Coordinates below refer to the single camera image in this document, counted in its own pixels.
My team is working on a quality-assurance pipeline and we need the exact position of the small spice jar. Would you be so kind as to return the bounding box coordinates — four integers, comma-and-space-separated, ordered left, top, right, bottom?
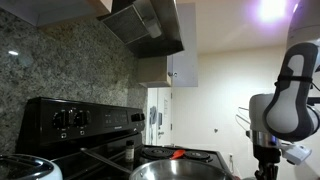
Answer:
124, 139, 136, 163

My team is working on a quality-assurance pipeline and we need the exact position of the thin metal rod stand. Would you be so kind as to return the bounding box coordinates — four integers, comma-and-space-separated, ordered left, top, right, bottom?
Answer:
235, 105, 255, 133

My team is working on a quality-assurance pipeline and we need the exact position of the wooden upper cabinet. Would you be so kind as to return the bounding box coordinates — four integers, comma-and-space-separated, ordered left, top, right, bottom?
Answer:
0, 0, 114, 28

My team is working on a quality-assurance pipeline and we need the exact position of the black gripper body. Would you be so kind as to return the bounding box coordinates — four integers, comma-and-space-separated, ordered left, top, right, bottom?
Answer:
252, 145, 282, 180

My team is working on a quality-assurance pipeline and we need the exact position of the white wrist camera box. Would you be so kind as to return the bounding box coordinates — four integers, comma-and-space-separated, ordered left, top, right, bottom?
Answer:
280, 142, 313, 167

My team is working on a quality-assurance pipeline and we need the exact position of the blue item on door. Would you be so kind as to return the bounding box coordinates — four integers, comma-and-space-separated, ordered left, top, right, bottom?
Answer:
148, 105, 158, 127

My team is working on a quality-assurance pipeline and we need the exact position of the bright ceiling light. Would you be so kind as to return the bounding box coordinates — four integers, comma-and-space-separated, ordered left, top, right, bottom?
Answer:
256, 0, 291, 25

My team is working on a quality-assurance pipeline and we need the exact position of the black coil burner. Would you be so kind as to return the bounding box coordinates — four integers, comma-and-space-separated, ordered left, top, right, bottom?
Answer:
140, 146, 174, 160
183, 150, 213, 164

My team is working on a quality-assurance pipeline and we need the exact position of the black electric stove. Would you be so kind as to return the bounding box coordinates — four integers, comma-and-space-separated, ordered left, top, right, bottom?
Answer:
15, 96, 235, 180

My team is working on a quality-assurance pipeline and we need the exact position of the wall cabinet with grey door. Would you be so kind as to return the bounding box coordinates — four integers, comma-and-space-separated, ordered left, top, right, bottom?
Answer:
136, 2, 199, 89

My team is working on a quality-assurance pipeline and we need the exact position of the steel range hood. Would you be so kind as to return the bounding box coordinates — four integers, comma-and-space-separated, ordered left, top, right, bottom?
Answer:
96, 0, 185, 60

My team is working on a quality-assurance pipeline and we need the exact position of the red silicone spatula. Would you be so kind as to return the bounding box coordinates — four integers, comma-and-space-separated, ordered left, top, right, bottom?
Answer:
169, 148, 187, 161

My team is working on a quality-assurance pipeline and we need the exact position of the white door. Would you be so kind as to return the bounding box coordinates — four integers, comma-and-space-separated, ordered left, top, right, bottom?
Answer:
145, 87, 174, 147

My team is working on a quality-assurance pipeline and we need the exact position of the stainless steel pot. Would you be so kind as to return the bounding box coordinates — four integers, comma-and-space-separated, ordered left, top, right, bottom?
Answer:
80, 146, 235, 180

